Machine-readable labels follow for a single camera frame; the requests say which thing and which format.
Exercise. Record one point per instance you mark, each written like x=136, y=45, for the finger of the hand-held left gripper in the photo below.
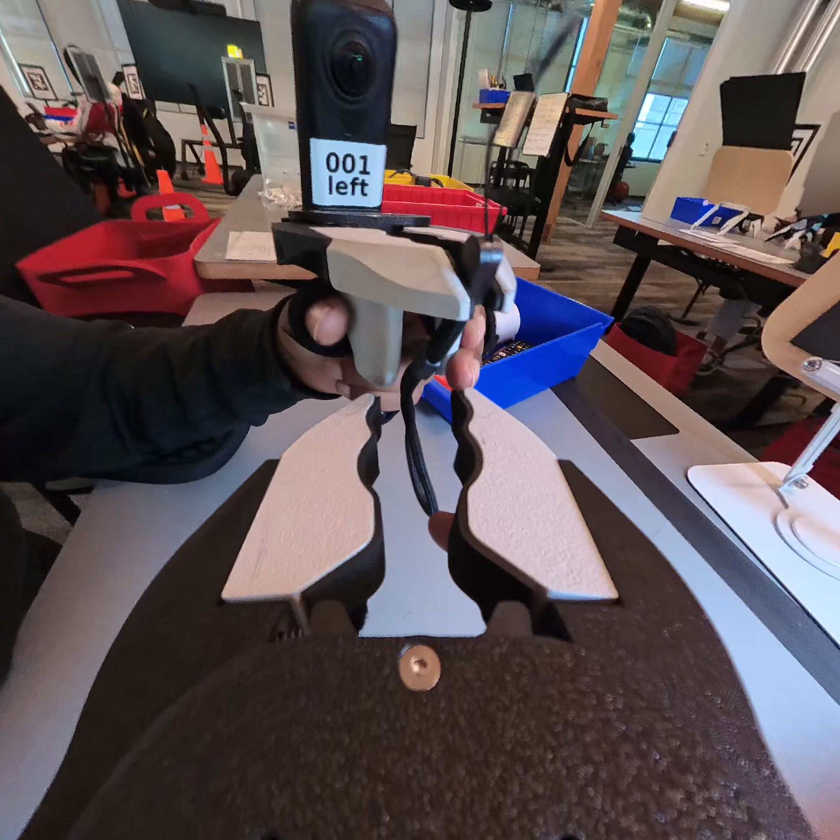
x=506, y=289
x=394, y=275

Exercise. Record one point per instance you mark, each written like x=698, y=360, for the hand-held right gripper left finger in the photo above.
x=308, y=518

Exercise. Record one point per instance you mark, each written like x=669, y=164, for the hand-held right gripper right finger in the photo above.
x=531, y=525

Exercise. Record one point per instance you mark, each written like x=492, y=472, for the blue plastic bin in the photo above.
x=558, y=341
x=686, y=210

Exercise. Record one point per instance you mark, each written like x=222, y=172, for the person's left forearm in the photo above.
x=131, y=394

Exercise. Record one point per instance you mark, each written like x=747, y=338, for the person's left hand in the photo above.
x=328, y=367

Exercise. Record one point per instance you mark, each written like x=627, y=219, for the long red ribbed bin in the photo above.
x=446, y=203

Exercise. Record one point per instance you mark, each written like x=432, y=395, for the clear plastic bag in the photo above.
x=269, y=144

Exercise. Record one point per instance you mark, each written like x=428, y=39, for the yellow plastic bin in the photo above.
x=446, y=178

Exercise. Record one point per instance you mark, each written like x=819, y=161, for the black floor lamp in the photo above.
x=463, y=65

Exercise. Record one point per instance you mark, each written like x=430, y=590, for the white paper sheet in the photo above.
x=249, y=246

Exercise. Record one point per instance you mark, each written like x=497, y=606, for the orange traffic cone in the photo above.
x=211, y=161
x=169, y=197

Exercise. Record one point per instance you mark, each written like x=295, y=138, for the large black display screen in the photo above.
x=184, y=52

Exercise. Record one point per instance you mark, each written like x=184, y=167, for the paper flip chart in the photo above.
x=515, y=118
x=544, y=124

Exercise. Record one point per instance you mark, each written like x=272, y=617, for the wooden standing desk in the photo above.
x=590, y=111

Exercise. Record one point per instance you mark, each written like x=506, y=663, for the wooden desk with black legs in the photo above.
x=709, y=246

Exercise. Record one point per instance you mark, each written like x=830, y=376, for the black board on white stand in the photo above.
x=741, y=499

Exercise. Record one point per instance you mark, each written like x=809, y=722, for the red plastic basket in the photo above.
x=118, y=262

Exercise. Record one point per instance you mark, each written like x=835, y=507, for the black board with wooden back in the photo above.
x=754, y=111

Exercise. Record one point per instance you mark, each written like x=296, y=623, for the small yellow bin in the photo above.
x=832, y=246

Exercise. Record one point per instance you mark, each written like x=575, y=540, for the black panel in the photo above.
x=39, y=216

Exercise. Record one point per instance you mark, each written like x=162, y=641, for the wooden post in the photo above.
x=594, y=52

